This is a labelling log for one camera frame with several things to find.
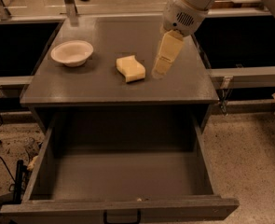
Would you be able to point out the open grey top drawer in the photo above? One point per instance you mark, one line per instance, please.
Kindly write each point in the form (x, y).
(152, 161)

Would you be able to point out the grey wooden cabinet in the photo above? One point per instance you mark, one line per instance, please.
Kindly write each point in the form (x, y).
(97, 82)

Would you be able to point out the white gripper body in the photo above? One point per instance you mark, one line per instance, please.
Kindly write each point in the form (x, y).
(181, 15)

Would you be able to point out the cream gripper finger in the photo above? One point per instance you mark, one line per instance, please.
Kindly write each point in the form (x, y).
(169, 48)

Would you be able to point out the black drawer handle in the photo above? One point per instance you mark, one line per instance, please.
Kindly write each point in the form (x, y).
(122, 217)

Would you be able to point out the metal post centre left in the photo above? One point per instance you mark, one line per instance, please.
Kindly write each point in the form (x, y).
(70, 8)

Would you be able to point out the white paper bowl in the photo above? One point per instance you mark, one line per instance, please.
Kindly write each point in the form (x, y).
(72, 53)

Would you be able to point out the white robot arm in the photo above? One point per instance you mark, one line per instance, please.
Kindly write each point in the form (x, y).
(206, 4)

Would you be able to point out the black stand on floor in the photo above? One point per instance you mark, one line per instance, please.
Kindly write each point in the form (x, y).
(17, 186)

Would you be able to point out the yellow sponge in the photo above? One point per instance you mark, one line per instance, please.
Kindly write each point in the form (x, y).
(130, 68)

